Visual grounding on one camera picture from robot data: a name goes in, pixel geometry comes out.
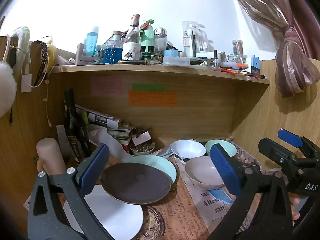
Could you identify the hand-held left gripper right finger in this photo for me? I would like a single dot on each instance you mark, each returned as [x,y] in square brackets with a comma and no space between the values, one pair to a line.
[222,167]

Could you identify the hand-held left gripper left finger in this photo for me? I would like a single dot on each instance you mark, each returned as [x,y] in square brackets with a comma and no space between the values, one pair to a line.
[93,170]

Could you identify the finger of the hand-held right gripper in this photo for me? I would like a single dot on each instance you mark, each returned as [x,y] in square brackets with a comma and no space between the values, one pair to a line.
[272,150]
[290,138]

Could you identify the dark brown plate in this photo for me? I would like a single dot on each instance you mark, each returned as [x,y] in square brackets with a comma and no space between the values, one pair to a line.
[135,182]

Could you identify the white plate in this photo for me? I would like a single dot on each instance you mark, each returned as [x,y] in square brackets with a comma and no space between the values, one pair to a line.
[117,215]

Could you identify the mint green plate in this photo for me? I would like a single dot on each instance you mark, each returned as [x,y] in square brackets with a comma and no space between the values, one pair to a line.
[160,163]

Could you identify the person's right hand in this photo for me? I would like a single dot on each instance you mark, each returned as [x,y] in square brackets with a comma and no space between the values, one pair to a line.
[295,207]

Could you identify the mint green bowl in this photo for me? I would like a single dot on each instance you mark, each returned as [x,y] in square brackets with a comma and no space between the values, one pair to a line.
[228,146]

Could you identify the lilac bowl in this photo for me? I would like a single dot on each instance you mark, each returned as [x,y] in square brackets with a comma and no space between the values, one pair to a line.
[200,170]

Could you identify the white bowl with black spots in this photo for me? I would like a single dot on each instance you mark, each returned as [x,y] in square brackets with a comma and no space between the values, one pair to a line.
[186,148]

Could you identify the car print newspaper sheet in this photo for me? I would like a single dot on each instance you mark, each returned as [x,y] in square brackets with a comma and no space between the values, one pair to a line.
[200,205]

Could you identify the dark wine bottle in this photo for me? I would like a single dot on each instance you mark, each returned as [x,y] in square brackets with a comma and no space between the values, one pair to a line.
[72,130]

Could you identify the pink mug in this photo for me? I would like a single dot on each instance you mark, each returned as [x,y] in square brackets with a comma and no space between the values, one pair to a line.
[50,152]

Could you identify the stack of magazines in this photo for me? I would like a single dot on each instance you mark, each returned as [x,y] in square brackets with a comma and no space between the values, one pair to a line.
[105,120]

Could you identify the small bowl of trinkets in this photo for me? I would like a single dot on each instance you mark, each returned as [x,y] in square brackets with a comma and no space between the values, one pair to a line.
[142,150]

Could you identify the small white card box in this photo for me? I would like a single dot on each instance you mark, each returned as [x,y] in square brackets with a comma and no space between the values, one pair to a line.
[142,138]

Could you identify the crumpled white paper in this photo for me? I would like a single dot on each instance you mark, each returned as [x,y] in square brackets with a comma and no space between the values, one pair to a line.
[162,153]

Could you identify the brown vintage print paper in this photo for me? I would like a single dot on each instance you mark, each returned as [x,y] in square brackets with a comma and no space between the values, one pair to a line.
[172,212]

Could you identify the pink curtain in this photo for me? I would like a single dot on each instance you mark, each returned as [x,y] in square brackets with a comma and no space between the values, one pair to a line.
[292,62]

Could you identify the small blue box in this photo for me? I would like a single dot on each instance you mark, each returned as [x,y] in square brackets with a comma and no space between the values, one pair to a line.
[255,66]

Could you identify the pink sticky note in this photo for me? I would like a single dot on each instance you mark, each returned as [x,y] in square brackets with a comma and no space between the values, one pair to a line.
[106,86]

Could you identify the orange marker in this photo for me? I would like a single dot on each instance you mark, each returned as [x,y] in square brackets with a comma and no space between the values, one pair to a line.
[241,66]

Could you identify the red pen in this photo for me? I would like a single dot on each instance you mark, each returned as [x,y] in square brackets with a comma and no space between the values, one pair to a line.
[228,71]

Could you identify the orange sticky note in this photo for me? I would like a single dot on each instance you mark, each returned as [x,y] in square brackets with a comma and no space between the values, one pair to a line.
[152,98]

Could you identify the green sticky note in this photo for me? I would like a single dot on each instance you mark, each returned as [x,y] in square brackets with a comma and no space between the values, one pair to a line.
[150,87]

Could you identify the clear glass jar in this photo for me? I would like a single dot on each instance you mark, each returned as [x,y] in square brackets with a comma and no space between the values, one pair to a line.
[237,48]

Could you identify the white hanging tag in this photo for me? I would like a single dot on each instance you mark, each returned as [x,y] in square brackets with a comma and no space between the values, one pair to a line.
[26,83]

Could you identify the black and gold pen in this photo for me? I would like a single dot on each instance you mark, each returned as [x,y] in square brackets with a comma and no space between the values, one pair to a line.
[133,62]

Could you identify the clear plastic box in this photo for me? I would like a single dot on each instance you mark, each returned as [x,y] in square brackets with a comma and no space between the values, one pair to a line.
[176,61]

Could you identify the cardboard tube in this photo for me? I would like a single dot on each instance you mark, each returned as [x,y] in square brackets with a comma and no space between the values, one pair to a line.
[79,53]

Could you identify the glass jar of blue beads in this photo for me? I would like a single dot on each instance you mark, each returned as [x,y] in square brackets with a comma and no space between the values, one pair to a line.
[113,53]

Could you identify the white fluffy ball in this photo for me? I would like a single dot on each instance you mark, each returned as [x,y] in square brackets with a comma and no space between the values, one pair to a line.
[6,87]

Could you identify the yellow band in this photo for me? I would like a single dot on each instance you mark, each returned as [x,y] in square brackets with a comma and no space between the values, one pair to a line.
[51,55]

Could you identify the patterned headband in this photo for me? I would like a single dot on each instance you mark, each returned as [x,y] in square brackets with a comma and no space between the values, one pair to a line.
[44,55]

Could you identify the light blue case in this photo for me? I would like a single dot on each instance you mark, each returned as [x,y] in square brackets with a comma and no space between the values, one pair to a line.
[171,53]

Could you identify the clear labelled glass bottle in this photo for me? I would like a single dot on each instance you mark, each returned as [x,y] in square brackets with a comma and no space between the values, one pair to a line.
[131,50]

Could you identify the light blue bottle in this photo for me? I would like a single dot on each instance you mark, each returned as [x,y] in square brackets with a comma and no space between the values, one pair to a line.
[91,43]

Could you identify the clear blister pack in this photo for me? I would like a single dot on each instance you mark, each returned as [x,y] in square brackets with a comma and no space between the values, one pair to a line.
[190,37]

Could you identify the glass jar with silver lid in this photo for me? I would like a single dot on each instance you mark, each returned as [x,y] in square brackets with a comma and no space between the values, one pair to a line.
[160,41]

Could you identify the green spray bottle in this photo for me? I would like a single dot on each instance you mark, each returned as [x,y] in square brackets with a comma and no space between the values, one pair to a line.
[147,37]

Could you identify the cream fluffy headband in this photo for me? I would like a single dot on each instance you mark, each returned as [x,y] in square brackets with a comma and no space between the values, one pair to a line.
[22,40]

